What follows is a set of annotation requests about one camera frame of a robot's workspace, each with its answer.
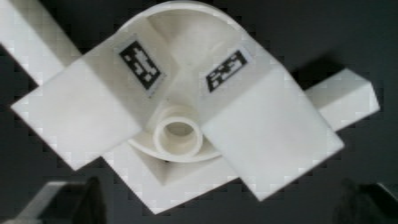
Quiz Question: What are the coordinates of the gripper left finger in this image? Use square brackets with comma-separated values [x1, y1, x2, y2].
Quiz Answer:
[15, 177, 107, 224]

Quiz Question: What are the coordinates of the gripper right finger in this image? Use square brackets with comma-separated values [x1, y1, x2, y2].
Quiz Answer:
[334, 179, 398, 224]

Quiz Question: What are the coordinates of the white stool leg with tag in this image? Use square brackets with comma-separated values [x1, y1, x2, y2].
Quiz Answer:
[13, 34, 175, 169]

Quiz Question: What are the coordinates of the white round stool seat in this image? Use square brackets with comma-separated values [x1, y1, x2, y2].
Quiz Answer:
[121, 0, 286, 164]

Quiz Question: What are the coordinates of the white front fence bar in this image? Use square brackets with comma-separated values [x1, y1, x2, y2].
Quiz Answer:
[0, 0, 233, 213]

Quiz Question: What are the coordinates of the white fence bar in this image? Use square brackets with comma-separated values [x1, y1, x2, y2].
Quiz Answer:
[0, 0, 233, 213]
[306, 69, 381, 131]

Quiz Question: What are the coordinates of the white right fence bar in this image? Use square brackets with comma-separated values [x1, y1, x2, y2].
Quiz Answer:
[306, 69, 381, 131]

